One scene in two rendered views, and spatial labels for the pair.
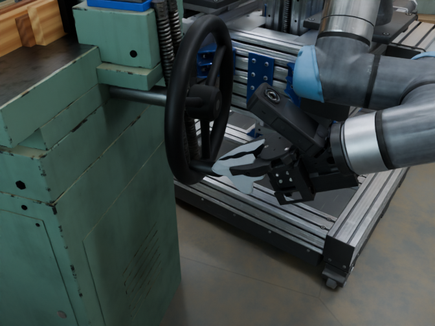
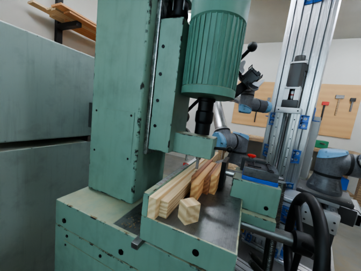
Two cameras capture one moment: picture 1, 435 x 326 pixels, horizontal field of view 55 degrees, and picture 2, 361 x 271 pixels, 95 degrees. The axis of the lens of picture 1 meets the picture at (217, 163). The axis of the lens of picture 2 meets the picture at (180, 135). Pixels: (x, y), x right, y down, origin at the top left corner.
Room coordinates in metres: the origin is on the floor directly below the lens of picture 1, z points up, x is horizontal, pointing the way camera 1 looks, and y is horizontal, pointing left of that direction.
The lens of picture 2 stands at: (0.18, 0.38, 1.14)
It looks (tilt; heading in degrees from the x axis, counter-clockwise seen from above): 8 degrees down; 4
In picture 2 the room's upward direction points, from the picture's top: 7 degrees clockwise
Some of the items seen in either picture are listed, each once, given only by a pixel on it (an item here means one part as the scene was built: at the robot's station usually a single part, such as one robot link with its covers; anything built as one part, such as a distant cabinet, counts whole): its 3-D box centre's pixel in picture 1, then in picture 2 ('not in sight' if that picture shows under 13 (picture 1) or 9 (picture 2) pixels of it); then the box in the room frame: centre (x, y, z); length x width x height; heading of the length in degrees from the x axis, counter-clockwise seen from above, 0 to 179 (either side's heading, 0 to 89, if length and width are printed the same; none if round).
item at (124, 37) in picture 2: not in sight; (134, 100); (0.84, 0.62, 1.16); 0.22 x 0.22 x 0.72; 72
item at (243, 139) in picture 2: not in sight; (238, 141); (1.39, 0.03, 0.98); 0.13 x 0.12 x 0.14; 116
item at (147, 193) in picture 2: not in sight; (189, 168); (0.80, 0.37, 0.93); 0.60 x 0.02 x 0.06; 162
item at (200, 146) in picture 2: not in sight; (194, 145); (0.76, 0.36, 1.03); 0.14 x 0.07 x 0.09; 72
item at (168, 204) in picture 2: not in sight; (201, 170); (0.83, 0.32, 0.92); 0.64 x 0.02 x 0.04; 162
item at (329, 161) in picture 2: not in sight; (332, 161); (1.10, -0.38, 0.98); 0.13 x 0.12 x 0.14; 69
